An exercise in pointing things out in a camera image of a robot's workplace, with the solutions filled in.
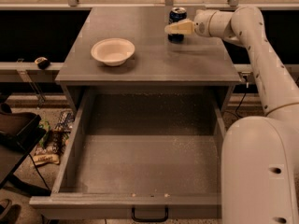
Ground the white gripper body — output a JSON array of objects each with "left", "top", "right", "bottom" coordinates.
[{"left": 193, "top": 9, "right": 217, "bottom": 37}]

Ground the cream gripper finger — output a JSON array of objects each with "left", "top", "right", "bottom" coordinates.
[{"left": 164, "top": 19, "right": 194, "bottom": 35}]

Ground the blue pepsi can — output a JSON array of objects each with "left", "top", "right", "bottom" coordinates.
[{"left": 168, "top": 7, "right": 187, "bottom": 43}]

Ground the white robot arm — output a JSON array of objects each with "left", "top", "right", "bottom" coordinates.
[{"left": 164, "top": 7, "right": 299, "bottom": 224}]

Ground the grey open top drawer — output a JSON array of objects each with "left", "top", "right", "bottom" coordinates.
[{"left": 30, "top": 91, "right": 224, "bottom": 219}]

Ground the grey cabinet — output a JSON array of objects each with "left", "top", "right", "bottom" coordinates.
[{"left": 56, "top": 7, "right": 240, "bottom": 109}]

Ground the white paper bowl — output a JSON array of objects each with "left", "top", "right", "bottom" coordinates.
[{"left": 91, "top": 38, "right": 135, "bottom": 66}]

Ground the black tape measure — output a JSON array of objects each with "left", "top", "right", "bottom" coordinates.
[{"left": 35, "top": 57, "right": 50, "bottom": 70}]

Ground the snack bag on floor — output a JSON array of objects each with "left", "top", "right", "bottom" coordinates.
[{"left": 33, "top": 110, "right": 75, "bottom": 166}]

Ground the dark chair on left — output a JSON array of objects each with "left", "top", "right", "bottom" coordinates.
[{"left": 0, "top": 103, "right": 51, "bottom": 196}]

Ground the dark shoe bottom left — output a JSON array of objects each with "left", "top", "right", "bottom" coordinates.
[{"left": 0, "top": 199, "right": 12, "bottom": 219}]

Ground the black cable with adapter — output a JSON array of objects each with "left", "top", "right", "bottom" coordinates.
[{"left": 224, "top": 81, "right": 250, "bottom": 119}]

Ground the black drawer handle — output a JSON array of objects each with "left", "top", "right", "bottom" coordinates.
[{"left": 131, "top": 207, "right": 169, "bottom": 223}]

